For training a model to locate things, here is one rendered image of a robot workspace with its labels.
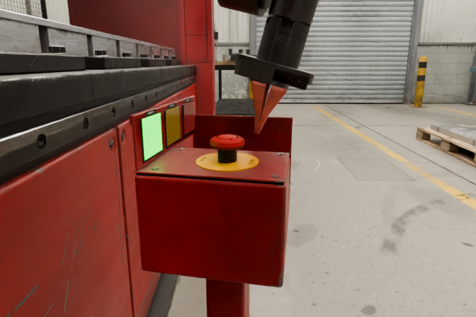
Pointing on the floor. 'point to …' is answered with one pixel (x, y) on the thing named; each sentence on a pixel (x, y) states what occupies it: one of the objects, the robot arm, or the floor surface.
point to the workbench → (242, 105)
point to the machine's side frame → (153, 15)
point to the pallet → (449, 146)
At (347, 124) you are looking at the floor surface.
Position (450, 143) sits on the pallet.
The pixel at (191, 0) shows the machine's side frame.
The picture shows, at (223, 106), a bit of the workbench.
